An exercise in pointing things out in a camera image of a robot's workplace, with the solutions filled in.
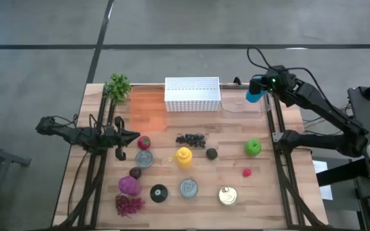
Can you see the yellowfin tuna can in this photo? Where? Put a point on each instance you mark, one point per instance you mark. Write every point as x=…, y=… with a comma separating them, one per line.
x=144, y=158

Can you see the dark brown toy fig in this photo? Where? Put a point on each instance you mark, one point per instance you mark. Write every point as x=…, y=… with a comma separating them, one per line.
x=135, y=173

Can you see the black round toy fruit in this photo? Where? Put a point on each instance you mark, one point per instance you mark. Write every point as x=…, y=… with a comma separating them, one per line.
x=211, y=153

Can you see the solid white tuna can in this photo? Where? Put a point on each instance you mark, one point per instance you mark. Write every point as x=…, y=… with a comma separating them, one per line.
x=189, y=188

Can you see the black side table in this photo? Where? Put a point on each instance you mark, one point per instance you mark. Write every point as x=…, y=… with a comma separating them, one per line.
x=365, y=115

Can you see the yellow plastic bottle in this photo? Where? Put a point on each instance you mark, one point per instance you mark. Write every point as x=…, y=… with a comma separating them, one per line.
x=184, y=158

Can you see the dark toy grape bunch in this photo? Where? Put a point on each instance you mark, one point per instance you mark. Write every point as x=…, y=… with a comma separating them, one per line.
x=191, y=140

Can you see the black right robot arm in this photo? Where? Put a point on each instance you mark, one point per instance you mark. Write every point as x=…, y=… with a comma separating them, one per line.
x=320, y=99

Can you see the gold-lid colourful can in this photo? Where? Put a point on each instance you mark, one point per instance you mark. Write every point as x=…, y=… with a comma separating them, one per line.
x=227, y=195

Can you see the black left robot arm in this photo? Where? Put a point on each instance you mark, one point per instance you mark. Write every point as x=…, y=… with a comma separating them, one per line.
x=75, y=134

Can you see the clear plastic tray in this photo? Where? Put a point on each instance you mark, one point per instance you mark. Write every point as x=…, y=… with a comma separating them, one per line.
x=236, y=102

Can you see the red toy grape bunch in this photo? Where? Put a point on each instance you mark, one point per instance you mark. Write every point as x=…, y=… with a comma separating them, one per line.
x=128, y=205

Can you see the red toy fruit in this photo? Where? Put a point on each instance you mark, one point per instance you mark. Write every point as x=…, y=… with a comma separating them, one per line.
x=144, y=142

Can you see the small black clamp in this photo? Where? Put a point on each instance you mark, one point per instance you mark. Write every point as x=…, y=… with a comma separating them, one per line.
x=236, y=81

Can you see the orange translucent tray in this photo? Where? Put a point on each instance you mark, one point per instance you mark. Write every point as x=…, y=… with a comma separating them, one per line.
x=148, y=109

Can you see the white perforated basket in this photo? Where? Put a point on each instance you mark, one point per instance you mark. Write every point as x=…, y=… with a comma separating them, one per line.
x=185, y=96

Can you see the white paper sheet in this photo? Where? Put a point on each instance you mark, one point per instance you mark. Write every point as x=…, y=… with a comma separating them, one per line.
x=320, y=167

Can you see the black aluminium frame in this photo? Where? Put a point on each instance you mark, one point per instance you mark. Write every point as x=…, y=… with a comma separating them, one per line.
x=289, y=205
x=97, y=205

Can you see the small red toy cherry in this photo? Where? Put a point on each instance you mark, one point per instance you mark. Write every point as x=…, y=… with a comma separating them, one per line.
x=246, y=172

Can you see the blue plastic bottle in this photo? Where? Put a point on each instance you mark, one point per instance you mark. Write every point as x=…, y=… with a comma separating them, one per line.
x=254, y=97

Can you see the black stand bar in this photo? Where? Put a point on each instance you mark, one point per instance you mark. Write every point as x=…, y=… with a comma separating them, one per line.
x=339, y=174

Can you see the green toy apple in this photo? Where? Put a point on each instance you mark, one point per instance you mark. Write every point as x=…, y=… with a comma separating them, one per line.
x=253, y=147

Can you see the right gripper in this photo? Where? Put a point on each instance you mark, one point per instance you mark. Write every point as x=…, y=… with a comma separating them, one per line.
x=279, y=80

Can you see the grey metal stand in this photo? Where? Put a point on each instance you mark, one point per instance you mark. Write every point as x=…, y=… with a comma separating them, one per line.
x=11, y=158

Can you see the small green artificial plant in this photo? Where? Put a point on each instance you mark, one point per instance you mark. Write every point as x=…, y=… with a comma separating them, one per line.
x=118, y=86

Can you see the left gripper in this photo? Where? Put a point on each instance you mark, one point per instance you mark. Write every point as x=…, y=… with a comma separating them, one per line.
x=117, y=138

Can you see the grey metal bracket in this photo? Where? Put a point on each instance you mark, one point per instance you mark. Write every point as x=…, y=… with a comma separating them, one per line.
x=276, y=137

